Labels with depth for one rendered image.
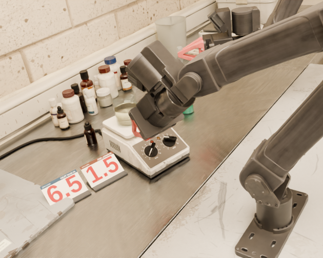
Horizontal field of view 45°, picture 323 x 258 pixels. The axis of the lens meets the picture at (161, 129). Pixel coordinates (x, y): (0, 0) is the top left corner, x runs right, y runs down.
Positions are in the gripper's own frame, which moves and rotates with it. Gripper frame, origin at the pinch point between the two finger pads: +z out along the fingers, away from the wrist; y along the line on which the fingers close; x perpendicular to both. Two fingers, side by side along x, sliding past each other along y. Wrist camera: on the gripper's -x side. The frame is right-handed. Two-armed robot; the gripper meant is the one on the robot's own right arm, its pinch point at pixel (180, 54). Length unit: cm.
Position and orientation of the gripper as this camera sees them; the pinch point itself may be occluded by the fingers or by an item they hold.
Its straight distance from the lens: 110.5
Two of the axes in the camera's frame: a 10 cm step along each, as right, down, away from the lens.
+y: -0.2, 5.0, -8.7
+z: -9.9, 1.2, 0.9
